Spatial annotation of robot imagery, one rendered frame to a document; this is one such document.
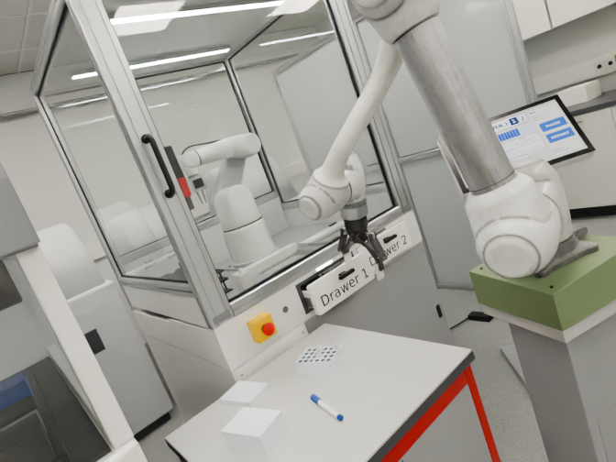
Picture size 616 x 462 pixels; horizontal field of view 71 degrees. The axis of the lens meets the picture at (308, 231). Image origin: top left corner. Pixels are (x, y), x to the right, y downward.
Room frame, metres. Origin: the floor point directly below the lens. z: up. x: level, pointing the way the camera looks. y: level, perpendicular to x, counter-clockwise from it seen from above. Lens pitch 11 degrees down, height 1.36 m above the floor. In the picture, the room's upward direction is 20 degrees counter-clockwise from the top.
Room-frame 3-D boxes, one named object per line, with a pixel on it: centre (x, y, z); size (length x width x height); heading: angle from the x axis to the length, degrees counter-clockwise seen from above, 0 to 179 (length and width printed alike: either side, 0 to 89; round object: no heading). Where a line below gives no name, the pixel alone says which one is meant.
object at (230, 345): (1.93, 0.23, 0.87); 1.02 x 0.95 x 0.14; 125
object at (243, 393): (1.15, 0.33, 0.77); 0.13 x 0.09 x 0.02; 51
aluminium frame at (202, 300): (1.93, 0.23, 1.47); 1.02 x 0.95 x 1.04; 125
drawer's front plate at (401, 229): (1.70, -0.27, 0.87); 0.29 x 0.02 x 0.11; 125
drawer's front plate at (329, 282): (1.47, -0.05, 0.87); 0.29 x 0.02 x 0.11; 125
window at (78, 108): (1.65, 0.63, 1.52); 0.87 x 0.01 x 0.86; 35
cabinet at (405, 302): (1.94, 0.22, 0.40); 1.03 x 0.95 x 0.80; 125
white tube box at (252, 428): (0.93, 0.28, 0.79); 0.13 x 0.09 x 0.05; 53
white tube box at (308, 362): (1.16, 0.10, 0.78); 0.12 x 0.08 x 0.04; 58
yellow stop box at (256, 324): (1.31, 0.24, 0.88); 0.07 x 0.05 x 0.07; 125
